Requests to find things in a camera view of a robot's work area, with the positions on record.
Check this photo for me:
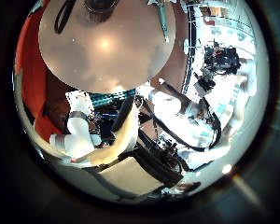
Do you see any orange sofa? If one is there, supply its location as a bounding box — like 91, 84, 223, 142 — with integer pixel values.
14, 0, 73, 143

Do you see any black perforated rail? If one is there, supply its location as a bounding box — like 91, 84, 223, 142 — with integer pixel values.
181, 6, 199, 96

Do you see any teal ribbed strip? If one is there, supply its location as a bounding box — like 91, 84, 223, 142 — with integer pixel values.
90, 88, 138, 110

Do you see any thin black cable loop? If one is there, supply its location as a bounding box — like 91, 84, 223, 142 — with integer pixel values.
54, 0, 77, 35

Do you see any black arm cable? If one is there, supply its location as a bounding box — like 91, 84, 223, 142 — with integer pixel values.
139, 102, 223, 153

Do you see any dark glass vase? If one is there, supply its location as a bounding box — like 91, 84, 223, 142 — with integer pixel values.
83, 0, 119, 22

